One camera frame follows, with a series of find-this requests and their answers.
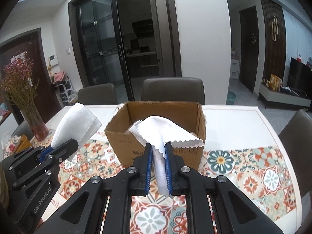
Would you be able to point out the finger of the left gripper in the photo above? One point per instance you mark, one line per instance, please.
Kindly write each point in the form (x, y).
(49, 163)
(25, 160)

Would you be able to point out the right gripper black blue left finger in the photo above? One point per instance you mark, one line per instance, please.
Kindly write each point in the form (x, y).
(103, 205)

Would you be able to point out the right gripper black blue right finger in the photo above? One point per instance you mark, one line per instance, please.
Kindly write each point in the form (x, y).
(213, 205)

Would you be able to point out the white zigzag-edged cloth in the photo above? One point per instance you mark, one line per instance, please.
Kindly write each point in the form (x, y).
(158, 131)

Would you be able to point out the golden box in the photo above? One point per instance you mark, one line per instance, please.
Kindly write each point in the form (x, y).
(24, 144)

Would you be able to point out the colourful patterned table runner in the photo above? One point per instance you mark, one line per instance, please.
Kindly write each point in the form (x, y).
(260, 173)

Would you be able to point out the white shelf rack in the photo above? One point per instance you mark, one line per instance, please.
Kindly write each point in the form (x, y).
(63, 88)

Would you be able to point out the glass vase with dried flowers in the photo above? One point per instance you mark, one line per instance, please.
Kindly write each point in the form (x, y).
(21, 90)

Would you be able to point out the grey chair left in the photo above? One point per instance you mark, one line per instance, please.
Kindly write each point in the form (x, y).
(97, 95)

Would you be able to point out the white intercom panel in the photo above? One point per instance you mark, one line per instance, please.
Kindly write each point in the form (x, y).
(53, 60)

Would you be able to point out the grey chair right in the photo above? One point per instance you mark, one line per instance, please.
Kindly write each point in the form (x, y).
(296, 139)

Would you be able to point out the brown cardboard box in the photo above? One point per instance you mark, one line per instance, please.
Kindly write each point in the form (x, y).
(188, 115)

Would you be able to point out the teal waste bin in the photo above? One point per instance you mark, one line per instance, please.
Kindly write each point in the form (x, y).
(231, 97)

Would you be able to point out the low tv cabinet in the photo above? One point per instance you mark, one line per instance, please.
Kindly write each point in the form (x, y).
(277, 100)

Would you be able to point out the grey chair behind table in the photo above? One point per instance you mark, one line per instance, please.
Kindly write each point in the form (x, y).
(173, 89)

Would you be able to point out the glass sliding door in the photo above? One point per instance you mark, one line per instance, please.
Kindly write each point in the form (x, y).
(120, 43)

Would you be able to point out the black television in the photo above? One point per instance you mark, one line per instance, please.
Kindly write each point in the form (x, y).
(299, 76)

